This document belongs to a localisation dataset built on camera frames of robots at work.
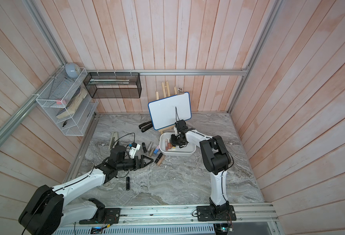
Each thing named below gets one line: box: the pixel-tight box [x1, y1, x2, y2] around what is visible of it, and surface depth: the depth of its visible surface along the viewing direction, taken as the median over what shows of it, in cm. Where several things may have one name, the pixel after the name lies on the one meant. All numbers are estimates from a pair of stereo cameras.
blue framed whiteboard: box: [147, 92, 192, 131], surface depth 97 cm
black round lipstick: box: [125, 176, 130, 191], surface depth 85 cm
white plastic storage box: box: [159, 132, 197, 157], surface depth 97 cm
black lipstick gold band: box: [154, 152, 164, 165], surface depth 97 cm
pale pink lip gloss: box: [164, 138, 169, 151], surface depth 103 cm
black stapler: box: [138, 120, 153, 133], surface depth 112 cm
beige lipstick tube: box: [156, 154, 166, 167], surface depth 94 cm
